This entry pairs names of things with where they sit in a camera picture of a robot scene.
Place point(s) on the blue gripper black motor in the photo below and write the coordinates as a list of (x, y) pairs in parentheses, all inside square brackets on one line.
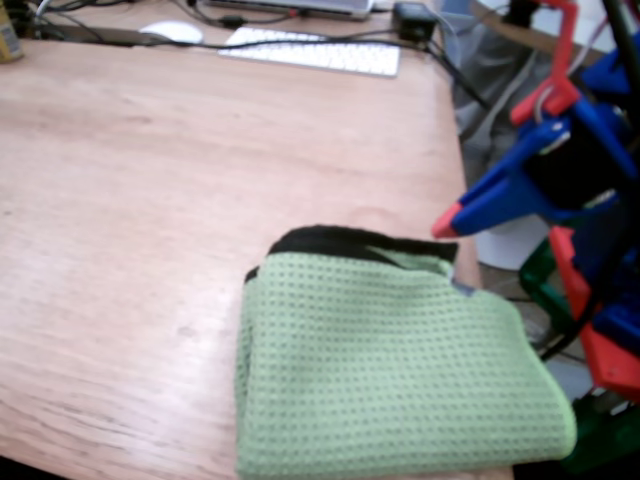
[(505, 197)]

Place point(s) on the green cloth with black trim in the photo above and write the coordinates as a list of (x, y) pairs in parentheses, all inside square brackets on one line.
[(390, 360)]

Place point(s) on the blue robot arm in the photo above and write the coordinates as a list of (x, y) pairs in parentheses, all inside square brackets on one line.
[(607, 240)]

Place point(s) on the grey fabric garment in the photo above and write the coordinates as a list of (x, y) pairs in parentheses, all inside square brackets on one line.
[(492, 100)]

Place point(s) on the green table clamp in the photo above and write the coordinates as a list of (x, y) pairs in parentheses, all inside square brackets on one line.
[(600, 440), (542, 290)]

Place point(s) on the black power adapter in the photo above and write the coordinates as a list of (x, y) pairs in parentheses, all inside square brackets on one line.
[(414, 22)]

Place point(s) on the white keyboard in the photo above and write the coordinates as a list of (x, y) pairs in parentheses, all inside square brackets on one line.
[(325, 52)]

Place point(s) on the white computer mouse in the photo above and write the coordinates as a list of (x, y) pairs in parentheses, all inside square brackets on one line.
[(172, 32)]

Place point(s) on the yellow box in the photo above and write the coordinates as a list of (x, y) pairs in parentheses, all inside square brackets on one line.
[(10, 40)]

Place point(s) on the white round pedestal table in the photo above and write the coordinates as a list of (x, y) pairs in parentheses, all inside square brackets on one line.
[(505, 245)]

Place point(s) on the red wrist camera mount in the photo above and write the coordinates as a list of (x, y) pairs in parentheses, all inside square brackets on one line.
[(562, 75)]

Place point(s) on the red robot base plate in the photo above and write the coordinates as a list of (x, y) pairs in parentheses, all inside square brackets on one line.
[(607, 350)]

